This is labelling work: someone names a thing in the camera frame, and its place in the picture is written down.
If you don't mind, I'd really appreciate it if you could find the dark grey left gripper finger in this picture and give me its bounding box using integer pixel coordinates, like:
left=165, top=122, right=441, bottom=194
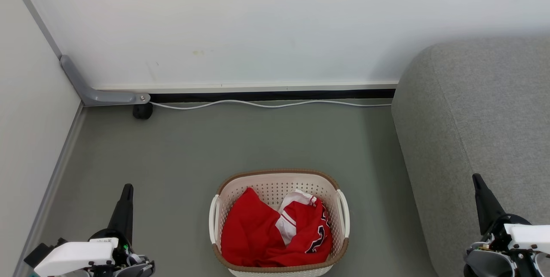
left=107, top=184, right=134, bottom=246

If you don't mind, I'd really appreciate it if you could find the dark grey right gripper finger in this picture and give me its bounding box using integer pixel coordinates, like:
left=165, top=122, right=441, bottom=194
left=472, top=173, right=507, bottom=235

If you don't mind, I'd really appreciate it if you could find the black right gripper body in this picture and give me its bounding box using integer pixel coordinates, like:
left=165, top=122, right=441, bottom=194
left=476, top=213, right=533, bottom=253

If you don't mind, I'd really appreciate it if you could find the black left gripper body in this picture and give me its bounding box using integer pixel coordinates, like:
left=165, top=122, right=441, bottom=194
left=86, top=228, right=156, bottom=277

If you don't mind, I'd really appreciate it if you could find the red basketball jersey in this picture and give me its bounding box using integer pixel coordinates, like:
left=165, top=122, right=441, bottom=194
left=220, top=187, right=333, bottom=268

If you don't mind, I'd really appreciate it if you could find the grey fabric sofa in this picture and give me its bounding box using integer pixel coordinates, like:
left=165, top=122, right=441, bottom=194
left=391, top=38, right=550, bottom=277

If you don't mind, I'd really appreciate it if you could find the black caster wheel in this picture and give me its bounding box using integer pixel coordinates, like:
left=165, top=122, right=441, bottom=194
left=132, top=103, right=153, bottom=120

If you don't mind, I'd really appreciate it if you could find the white brown-rimmed laundry basket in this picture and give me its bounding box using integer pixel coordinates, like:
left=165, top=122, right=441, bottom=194
left=209, top=169, right=350, bottom=277

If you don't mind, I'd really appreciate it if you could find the grey metal partition foot bracket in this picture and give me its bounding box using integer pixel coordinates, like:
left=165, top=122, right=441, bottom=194
left=60, top=55, right=151, bottom=107

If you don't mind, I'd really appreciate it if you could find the white floor cable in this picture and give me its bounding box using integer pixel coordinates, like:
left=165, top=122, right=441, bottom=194
left=149, top=99, right=392, bottom=110

